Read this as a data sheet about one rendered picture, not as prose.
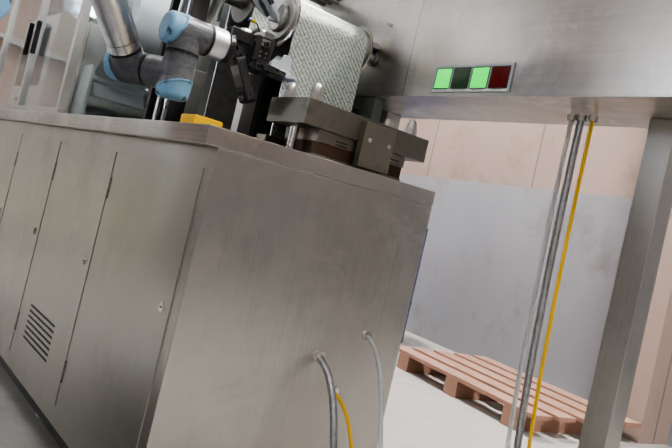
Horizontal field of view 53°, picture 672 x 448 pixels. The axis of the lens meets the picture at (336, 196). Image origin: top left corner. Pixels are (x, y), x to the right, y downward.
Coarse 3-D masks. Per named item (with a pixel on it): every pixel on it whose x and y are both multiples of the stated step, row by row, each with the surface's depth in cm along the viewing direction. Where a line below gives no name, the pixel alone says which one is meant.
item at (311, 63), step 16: (304, 48) 175; (320, 48) 178; (304, 64) 176; (320, 64) 179; (336, 64) 182; (352, 64) 185; (304, 80) 176; (320, 80) 179; (336, 80) 182; (352, 80) 186; (304, 96) 177; (336, 96) 183; (352, 96) 186
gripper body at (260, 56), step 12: (240, 36) 162; (252, 36) 164; (240, 48) 162; (252, 48) 163; (264, 48) 165; (228, 60) 160; (252, 60) 164; (264, 60) 166; (252, 72) 169; (264, 72) 165
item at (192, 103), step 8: (216, 0) 237; (216, 8) 239; (208, 16) 238; (200, 72) 238; (200, 80) 238; (192, 88) 237; (200, 88) 238; (192, 96) 237; (200, 96) 239; (192, 104) 237; (184, 112) 236; (192, 112) 238
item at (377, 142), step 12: (360, 132) 164; (372, 132) 164; (384, 132) 166; (396, 132) 168; (360, 144) 163; (372, 144) 164; (384, 144) 166; (360, 156) 162; (372, 156) 165; (384, 156) 167; (372, 168) 165; (384, 168) 167
